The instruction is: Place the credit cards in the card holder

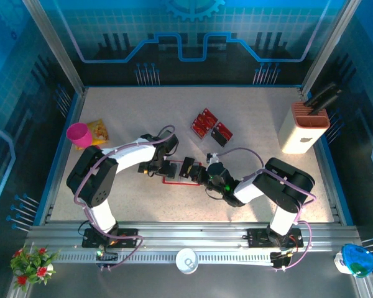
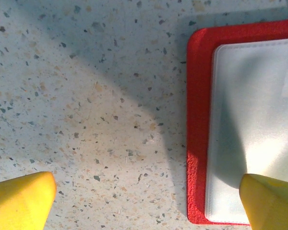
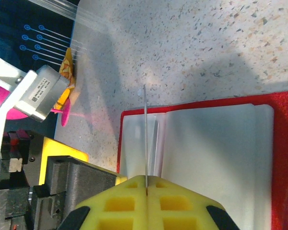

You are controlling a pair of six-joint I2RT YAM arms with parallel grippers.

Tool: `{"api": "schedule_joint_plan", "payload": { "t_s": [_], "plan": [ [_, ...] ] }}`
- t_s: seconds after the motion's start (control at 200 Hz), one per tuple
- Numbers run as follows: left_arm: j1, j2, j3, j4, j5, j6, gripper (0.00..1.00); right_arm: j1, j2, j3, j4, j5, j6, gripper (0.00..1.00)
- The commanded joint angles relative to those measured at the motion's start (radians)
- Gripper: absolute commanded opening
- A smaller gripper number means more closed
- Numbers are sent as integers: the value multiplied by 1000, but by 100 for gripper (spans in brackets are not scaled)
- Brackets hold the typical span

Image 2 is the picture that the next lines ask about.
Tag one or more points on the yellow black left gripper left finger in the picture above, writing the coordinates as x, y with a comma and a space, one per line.
16, 206

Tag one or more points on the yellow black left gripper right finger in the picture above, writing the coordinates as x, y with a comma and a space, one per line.
271, 206

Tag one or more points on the red card holder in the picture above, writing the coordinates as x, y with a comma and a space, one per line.
198, 119

